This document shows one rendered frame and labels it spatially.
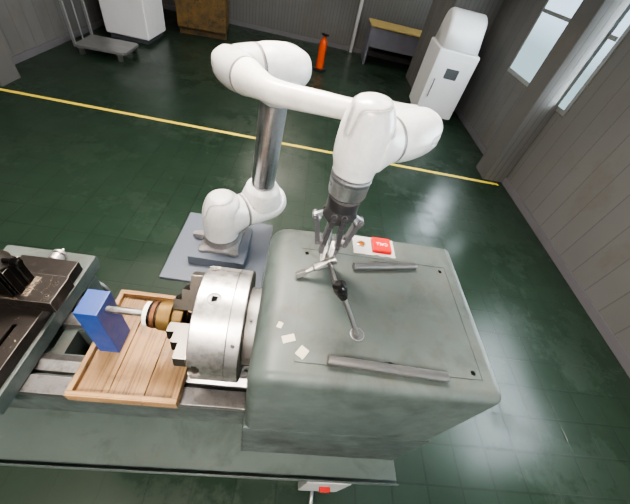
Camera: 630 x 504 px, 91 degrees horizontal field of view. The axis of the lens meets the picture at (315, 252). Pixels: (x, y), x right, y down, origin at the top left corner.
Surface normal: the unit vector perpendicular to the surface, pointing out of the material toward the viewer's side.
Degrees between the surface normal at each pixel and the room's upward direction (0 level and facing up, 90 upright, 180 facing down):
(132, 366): 0
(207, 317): 26
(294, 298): 0
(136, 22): 90
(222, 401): 0
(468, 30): 71
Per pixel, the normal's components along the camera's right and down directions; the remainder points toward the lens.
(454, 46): -0.03, 0.46
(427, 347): 0.18, -0.67
